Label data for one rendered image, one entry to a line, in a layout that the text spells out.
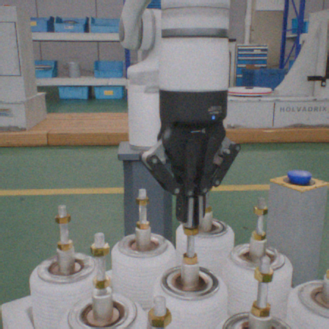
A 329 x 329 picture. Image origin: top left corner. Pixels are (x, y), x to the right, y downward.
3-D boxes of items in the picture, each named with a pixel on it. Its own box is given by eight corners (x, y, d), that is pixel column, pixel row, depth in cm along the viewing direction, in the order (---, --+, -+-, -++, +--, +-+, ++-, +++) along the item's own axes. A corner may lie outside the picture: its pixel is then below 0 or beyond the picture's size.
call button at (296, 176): (281, 182, 69) (283, 171, 69) (297, 178, 71) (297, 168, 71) (300, 189, 66) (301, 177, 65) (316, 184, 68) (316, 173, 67)
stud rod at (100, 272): (108, 299, 42) (105, 235, 40) (99, 301, 42) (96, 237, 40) (104, 294, 43) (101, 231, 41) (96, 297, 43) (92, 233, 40)
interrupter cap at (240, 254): (288, 253, 57) (289, 249, 57) (280, 279, 51) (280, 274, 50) (237, 243, 60) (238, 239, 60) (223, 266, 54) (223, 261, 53)
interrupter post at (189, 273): (199, 280, 50) (200, 256, 49) (199, 290, 48) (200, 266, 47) (180, 279, 50) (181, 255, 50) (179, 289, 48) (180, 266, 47)
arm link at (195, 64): (189, 83, 51) (190, 32, 49) (248, 89, 42) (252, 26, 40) (125, 85, 46) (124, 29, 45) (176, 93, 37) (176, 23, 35)
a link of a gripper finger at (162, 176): (142, 147, 43) (174, 179, 46) (132, 160, 42) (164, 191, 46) (154, 153, 40) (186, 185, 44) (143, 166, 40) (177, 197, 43)
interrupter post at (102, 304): (93, 327, 42) (92, 299, 41) (90, 313, 44) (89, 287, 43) (116, 322, 42) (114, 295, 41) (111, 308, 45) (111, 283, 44)
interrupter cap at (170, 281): (218, 270, 53) (218, 265, 52) (222, 304, 45) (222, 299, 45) (161, 267, 53) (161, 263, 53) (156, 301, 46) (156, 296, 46)
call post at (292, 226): (258, 328, 78) (269, 181, 70) (281, 316, 82) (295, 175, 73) (286, 350, 73) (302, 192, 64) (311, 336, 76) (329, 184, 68)
